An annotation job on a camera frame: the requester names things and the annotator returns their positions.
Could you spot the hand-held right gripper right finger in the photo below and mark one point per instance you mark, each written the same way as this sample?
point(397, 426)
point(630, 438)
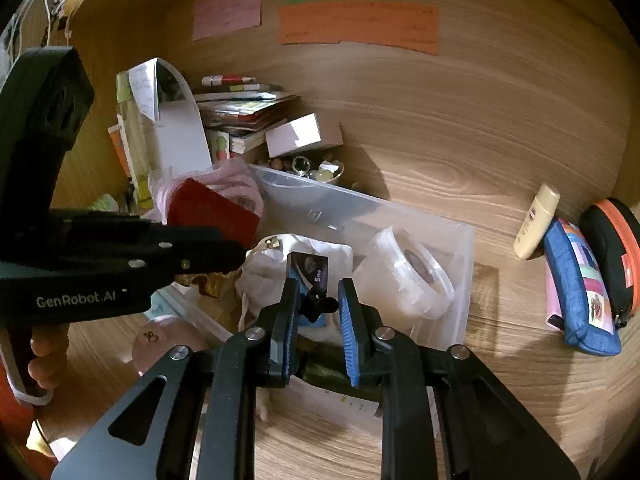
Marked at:
point(350, 337)

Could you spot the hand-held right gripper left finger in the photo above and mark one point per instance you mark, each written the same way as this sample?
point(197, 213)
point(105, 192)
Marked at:
point(287, 332)

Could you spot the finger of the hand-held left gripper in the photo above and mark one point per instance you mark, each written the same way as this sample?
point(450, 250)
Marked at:
point(190, 236)
point(210, 257)

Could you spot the red pouch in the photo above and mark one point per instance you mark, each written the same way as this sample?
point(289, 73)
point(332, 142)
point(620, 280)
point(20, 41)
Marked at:
point(210, 207)

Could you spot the dark purple card packet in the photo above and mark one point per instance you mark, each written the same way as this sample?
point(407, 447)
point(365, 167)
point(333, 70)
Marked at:
point(312, 270)

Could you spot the tape roll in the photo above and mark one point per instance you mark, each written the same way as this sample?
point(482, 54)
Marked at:
point(395, 285)

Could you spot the clear plastic storage box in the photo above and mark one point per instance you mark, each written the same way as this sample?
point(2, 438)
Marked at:
point(350, 210)

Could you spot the wooden desktop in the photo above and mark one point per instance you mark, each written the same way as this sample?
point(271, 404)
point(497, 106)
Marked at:
point(450, 180)

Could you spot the person's left hand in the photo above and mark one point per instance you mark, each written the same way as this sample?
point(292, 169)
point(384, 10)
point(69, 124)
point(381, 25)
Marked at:
point(47, 360)

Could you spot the white paper sheet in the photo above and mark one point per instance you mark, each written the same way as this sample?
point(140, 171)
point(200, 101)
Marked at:
point(330, 402)

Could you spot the green and white tube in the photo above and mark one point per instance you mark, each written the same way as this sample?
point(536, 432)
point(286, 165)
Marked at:
point(104, 203)

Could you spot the yellow-green folder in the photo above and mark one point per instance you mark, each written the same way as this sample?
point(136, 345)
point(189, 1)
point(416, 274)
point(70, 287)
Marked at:
point(135, 160)

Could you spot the pink round case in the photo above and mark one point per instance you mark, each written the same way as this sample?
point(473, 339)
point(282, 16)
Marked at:
point(165, 342)

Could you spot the white file holder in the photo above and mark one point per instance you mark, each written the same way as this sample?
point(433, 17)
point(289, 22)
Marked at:
point(182, 135)

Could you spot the orange book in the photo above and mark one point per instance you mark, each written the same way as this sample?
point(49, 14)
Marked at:
point(119, 150)

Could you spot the bowl of beads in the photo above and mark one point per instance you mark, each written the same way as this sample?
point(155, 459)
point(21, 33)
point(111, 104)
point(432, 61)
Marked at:
point(310, 170)

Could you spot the stack of books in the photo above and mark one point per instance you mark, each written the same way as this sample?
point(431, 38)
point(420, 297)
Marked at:
point(240, 110)

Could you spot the small white cardboard box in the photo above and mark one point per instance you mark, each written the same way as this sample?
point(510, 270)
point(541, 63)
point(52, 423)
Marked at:
point(300, 135)

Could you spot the white paper note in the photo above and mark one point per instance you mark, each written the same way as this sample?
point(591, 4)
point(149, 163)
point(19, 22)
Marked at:
point(145, 90)

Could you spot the red and white pen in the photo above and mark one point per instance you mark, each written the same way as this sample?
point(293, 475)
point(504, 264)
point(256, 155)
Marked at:
point(227, 80)

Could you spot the cream lotion tube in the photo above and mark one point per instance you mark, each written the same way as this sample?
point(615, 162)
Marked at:
point(537, 220)

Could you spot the pink sticky note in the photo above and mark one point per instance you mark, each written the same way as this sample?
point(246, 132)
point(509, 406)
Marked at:
point(227, 10)

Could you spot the blue patchwork pencil case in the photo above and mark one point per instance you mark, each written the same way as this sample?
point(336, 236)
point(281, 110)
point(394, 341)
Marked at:
point(585, 300)

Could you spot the orange sticky note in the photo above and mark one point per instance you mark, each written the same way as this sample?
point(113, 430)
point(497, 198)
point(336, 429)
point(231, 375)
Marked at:
point(350, 25)

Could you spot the black and orange zip case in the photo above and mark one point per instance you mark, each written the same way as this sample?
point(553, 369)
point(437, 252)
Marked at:
point(612, 245)

